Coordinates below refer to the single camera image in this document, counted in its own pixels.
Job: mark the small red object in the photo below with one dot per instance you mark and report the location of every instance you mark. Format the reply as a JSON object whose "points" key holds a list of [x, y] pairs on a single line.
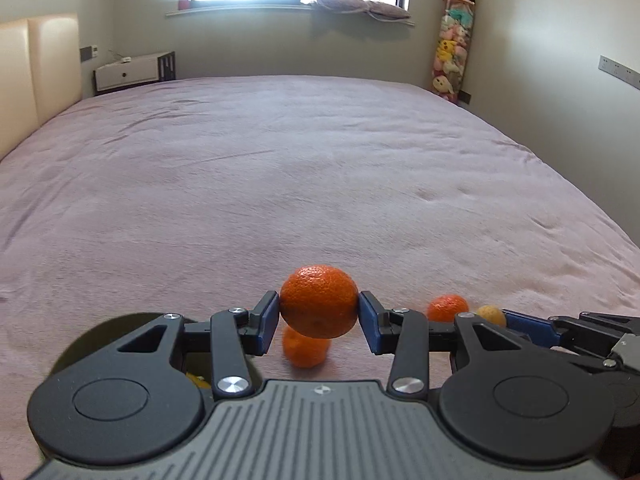
{"points": [[184, 4]]}

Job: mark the orange tangerine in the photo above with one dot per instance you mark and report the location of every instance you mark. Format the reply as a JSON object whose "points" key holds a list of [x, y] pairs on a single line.
{"points": [[446, 308], [319, 301], [306, 351]]}

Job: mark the dark wall switch panel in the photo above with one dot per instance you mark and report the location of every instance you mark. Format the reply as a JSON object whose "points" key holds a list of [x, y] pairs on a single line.
{"points": [[89, 52]]}

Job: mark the beige padded headboard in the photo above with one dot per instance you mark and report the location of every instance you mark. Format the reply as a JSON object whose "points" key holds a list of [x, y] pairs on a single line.
{"points": [[30, 75]]}

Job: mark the yellow banana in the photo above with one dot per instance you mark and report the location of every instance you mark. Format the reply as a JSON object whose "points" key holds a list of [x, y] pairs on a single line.
{"points": [[198, 381]]}

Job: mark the black wall socket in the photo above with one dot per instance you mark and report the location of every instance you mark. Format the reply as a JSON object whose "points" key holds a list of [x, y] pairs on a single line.
{"points": [[466, 97]]}

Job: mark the grey wall socket strip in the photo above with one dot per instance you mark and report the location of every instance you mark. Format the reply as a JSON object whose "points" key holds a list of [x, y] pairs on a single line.
{"points": [[620, 70]]}

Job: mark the grey cushion on windowsill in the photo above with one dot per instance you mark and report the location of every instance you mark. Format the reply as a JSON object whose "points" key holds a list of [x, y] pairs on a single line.
{"points": [[360, 6]]}

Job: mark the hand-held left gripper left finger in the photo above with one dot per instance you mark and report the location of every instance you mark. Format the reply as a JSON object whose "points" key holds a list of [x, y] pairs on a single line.
{"points": [[270, 319]]}

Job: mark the white nightstand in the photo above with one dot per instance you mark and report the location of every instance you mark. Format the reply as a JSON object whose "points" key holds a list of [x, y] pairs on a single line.
{"points": [[127, 74]]}

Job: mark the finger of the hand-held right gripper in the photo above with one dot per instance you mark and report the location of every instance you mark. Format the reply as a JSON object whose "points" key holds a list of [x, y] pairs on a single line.
{"points": [[532, 329]]}

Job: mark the hanging plush toy organizer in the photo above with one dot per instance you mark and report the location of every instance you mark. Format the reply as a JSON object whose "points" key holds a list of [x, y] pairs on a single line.
{"points": [[451, 50]]}

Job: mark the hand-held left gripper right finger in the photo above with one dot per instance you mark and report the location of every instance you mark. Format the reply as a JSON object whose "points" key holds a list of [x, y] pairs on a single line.
{"points": [[367, 321]]}

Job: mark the pink blanket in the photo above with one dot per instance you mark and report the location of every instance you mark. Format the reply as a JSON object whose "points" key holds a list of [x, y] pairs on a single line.
{"points": [[300, 170]]}

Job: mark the green colander bowl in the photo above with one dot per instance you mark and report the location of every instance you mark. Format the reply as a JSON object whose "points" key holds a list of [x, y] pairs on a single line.
{"points": [[100, 331]]}

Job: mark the small tan round fruit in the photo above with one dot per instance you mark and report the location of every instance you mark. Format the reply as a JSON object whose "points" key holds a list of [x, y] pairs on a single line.
{"points": [[492, 316]]}

